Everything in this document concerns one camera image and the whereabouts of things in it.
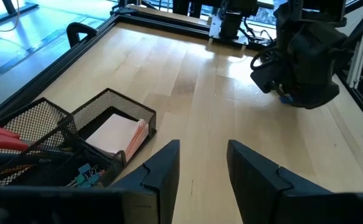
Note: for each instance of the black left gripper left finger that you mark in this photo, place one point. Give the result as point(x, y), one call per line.
point(159, 180)

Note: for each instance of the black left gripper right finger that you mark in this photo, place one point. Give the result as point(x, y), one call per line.
point(256, 186)

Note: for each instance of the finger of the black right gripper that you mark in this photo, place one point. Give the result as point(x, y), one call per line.
point(315, 96)
point(277, 88)

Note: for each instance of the blue rectangular eraser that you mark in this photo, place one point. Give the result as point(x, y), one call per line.
point(286, 99)

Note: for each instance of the pink sticky note pad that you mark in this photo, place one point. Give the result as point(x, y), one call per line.
point(119, 135)

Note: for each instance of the teal binder clip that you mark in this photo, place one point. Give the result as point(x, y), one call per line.
point(80, 179)

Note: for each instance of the black mesh desk organizer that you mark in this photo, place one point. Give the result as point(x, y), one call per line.
point(59, 133)

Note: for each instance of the orange pencil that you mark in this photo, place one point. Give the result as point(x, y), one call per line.
point(0, 172)

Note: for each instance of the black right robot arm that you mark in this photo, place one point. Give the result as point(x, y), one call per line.
point(231, 21)

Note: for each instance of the silver aluminium post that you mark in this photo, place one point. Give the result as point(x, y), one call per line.
point(357, 62)

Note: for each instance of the black vertical post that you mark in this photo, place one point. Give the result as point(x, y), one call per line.
point(11, 7)

